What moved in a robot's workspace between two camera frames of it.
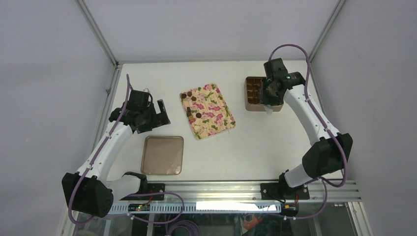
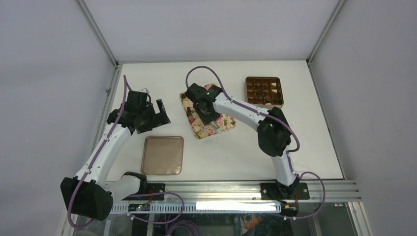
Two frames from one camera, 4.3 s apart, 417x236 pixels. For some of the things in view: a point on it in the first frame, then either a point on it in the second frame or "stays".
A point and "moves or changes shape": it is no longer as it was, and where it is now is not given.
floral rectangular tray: (207, 111) stays
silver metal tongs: (269, 109) moves or changes shape
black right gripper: (265, 100) -> (206, 120)
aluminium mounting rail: (252, 191) stays
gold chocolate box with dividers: (253, 88) stays
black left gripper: (158, 120) stays
